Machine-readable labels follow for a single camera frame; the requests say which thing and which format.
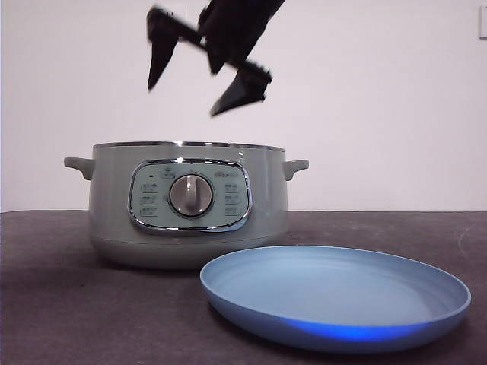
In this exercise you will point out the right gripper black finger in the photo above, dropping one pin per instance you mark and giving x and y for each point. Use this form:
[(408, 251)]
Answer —
[(161, 42), (243, 91)]

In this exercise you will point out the pale green electric steamer pot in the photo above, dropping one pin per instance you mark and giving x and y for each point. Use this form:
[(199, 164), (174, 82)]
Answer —
[(112, 197)]

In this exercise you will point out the blue round plate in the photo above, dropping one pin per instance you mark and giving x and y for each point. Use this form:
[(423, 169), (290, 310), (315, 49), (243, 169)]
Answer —
[(308, 289)]

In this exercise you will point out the white wall switch plate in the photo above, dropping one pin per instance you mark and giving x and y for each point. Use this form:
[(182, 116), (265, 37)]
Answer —
[(483, 23)]

